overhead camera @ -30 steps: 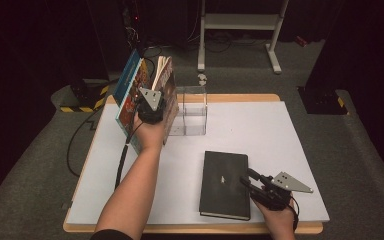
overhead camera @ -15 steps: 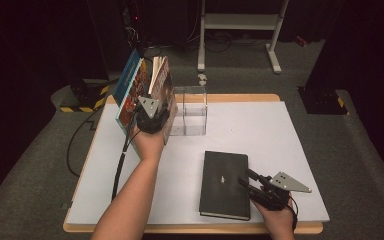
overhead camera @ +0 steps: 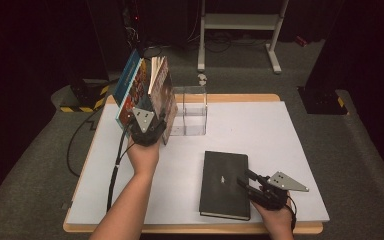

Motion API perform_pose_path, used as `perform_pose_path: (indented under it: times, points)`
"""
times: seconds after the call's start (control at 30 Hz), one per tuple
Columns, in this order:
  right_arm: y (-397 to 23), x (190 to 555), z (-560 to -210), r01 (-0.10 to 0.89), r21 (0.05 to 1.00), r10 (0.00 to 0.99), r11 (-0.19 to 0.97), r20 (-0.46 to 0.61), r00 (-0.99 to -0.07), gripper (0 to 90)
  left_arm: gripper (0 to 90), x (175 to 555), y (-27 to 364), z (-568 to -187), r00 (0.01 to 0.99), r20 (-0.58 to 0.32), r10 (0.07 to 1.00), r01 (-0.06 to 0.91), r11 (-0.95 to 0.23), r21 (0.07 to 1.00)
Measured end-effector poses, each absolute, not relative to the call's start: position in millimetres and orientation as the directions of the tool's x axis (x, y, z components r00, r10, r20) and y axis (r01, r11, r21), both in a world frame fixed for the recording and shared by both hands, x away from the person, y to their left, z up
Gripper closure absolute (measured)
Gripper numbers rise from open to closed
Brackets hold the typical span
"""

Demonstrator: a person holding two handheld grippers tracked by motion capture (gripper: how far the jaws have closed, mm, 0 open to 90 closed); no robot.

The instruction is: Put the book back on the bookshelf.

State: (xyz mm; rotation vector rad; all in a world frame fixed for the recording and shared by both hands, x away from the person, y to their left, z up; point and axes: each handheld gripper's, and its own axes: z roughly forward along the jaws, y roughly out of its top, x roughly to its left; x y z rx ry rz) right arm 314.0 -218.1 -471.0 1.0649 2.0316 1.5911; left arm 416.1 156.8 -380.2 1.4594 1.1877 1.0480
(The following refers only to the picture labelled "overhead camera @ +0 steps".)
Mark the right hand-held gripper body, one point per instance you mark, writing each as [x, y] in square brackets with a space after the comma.
[280, 186]

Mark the dark device with red light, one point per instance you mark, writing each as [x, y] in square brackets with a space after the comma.
[131, 23]

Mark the person's left hand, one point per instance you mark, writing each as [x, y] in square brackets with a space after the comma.
[143, 160]

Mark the small white floor object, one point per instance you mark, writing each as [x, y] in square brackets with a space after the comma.
[202, 79]

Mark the black stand base yellow stripes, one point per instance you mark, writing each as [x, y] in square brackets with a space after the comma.
[323, 101]
[86, 96]

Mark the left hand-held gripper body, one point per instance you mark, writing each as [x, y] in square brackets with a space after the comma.
[145, 133]

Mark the clear acrylic book rack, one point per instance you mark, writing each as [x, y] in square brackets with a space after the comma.
[195, 113]

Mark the white metal stand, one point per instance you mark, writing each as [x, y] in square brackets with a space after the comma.
[240, 21]

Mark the purple book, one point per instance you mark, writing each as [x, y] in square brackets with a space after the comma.
[165, 93]

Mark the blue book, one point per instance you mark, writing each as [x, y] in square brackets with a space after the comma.
[128, 80]

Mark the black book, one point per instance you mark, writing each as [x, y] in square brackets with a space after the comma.
[223, 186]

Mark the small red object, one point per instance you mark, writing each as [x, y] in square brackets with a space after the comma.
[301, 41]

